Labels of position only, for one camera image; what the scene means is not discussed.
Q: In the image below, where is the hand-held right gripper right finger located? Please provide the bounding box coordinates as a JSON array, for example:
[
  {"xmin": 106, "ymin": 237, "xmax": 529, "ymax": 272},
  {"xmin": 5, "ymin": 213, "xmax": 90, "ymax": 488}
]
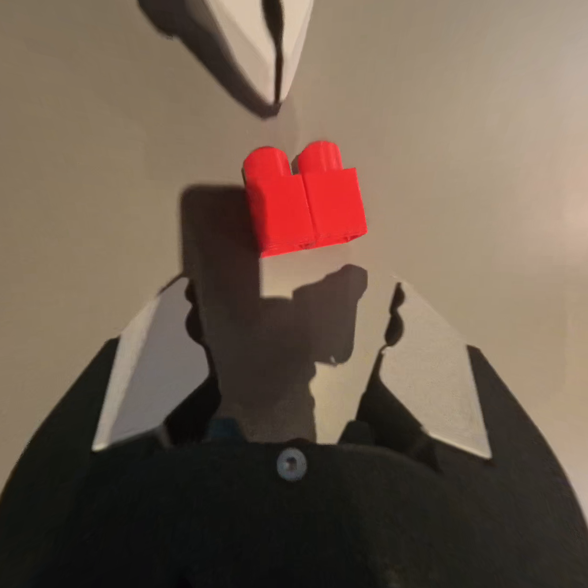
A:
[{"xmin": 360, "ymin": 280, "xmax": 493, "ymax": 461}]

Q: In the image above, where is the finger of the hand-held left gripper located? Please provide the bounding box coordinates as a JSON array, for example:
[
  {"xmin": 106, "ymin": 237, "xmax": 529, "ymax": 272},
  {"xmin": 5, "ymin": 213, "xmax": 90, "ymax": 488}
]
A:
[
  {"xmin": 202, "ymin": 0, "xmax": 282, "ymax": 107},
  {"xmin": 278, "ymin": 0, "xmax": 315, "ymax": 104}
]

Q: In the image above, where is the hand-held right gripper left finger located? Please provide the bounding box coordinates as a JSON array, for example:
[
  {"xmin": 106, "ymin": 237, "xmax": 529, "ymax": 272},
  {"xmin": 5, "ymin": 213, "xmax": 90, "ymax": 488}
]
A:
[{"xmin": 91, "ymin": 276, "xmax": 221, "ymax": 453}]

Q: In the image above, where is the red mega block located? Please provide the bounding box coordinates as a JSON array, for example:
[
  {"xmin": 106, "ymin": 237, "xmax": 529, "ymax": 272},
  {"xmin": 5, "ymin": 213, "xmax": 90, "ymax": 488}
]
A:
[
  {"xmin": 242, "ymin": 146, "xmax": 318, "ymax": 259},
  {"xmin": 294, "ymin": 140, "xmax": 368, "ymax": 244}
]

